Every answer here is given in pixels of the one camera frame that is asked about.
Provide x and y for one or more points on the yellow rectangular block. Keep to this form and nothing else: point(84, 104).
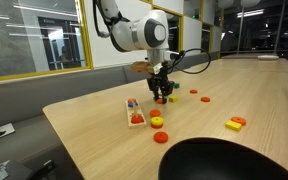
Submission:
point(233, 125)

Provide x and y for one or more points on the green block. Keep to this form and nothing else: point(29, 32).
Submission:
point(176, 85)

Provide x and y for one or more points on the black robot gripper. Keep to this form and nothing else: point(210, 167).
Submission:
point(160, 82)

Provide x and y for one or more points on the black device on bench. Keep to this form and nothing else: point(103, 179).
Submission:
point(13, 170)

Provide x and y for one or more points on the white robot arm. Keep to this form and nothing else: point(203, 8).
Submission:
point(149, 33)

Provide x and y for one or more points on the black bowl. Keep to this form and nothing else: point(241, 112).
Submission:
point(216, 159)

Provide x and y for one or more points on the grey bench seat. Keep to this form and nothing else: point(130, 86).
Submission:
point(34, 141)

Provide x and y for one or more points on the wooden peg board base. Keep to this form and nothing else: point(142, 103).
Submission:
point(135, 116)

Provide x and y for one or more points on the yellow hexagon block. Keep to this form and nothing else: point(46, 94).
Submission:
point(173, 99)

